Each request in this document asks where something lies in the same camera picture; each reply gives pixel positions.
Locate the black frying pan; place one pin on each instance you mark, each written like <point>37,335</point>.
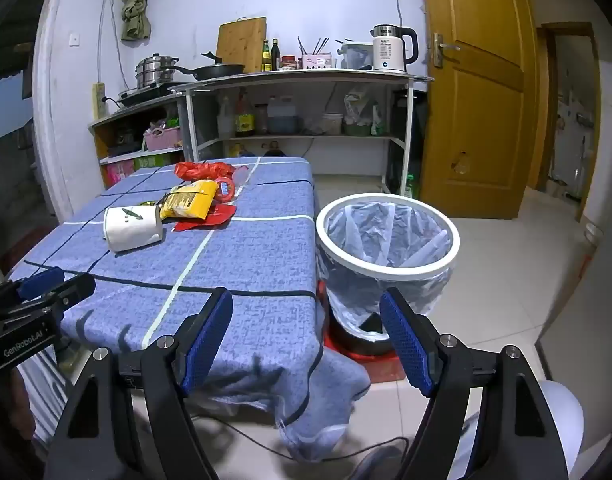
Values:
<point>218,71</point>

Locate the dark glass jar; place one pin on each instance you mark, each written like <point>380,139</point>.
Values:
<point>261,120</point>

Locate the white plastic jar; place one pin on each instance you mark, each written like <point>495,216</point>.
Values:
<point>332,124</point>

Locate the clear plastic wrapper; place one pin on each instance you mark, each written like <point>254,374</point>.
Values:
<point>241,176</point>

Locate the clear container black lid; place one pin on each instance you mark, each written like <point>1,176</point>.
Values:
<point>355,56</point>

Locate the dark bottle yellow label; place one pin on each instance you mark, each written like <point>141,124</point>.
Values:
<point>244,121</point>

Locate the yellowed power strip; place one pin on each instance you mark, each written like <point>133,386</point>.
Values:
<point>97,102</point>

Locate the green hanging cloth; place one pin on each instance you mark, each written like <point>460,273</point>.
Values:
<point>136,15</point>

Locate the white round object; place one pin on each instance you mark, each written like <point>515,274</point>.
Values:
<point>560,410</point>

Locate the green cardboard box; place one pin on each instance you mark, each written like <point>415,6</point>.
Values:
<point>151,162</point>

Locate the red lid jar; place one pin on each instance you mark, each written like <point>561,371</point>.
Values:
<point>288,63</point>

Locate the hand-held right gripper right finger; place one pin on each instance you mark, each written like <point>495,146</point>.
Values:
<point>405,345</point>

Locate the white metal shelf unit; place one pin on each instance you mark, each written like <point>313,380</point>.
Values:
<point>306,74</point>

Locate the round red blue container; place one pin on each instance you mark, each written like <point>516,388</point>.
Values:
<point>225,189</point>

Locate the yellow wooden door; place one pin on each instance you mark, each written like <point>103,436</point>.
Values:
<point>475,125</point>

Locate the pink cardboard box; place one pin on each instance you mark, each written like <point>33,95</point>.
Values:
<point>118,175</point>

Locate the red wrapper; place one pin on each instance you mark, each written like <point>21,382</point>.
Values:
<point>213,217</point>

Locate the brown door frame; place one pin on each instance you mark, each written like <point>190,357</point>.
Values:
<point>543,110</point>

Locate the green bottle yellow label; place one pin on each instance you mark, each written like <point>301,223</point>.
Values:
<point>266,57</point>

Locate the person's left forearm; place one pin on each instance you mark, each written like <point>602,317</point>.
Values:
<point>16,410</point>

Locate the dark sauce bottle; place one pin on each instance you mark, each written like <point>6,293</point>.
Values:
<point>275,57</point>

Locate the steel steamer pot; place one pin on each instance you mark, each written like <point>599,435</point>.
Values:
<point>153,72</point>

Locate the white round trash bin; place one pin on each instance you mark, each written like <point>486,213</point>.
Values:
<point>356,265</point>

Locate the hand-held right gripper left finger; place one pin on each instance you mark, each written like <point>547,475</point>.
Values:
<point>208,340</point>

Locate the red plastic bag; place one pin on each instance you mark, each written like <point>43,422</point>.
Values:
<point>196,170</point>

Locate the pink chopstick holder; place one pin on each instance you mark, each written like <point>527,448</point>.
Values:
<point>316,61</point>

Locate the green plastic bottle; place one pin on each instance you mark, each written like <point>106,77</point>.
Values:
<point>409,187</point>

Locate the clear plastic bottle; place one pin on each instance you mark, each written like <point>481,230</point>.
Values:
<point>226,120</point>

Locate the white electric kettle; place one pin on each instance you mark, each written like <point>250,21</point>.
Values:
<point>388,52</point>

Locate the large clear oil jug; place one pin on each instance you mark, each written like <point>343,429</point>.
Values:
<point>283,120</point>

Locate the yellow snack packet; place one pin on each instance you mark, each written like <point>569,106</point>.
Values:
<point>191,200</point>

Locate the black round bottle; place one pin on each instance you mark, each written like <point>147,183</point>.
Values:
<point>274,150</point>

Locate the yellow oil jug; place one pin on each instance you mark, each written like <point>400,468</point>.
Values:
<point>241,151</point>

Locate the white paper cup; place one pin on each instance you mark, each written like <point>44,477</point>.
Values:
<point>131,230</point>

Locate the blue checked tablecloth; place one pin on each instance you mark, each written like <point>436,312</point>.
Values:
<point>246,260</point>

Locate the crumpled plastic bag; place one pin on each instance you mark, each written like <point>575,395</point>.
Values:
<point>361,110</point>

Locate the clear plastic bin liner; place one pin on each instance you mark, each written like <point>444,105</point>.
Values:
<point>385,230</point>

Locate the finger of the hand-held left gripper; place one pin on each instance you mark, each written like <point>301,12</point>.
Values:
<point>41,280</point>
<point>73,287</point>

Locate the black induction cooker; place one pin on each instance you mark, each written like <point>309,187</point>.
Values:
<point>141,95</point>

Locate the wooden cutting board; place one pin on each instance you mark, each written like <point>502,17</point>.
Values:
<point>241,45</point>

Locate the pink storage basket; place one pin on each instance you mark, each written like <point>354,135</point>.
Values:
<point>163,139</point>

